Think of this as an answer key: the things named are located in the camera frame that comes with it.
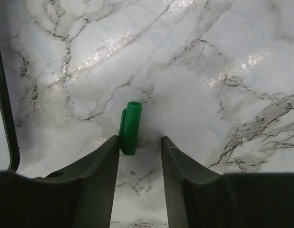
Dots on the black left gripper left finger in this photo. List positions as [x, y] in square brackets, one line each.
[77, 196]

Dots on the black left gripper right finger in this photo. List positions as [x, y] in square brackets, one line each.
[197, 197]

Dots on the white whiteboard black frame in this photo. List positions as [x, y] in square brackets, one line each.
[9, 148]

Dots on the green marker cap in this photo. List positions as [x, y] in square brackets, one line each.
[129, 127]

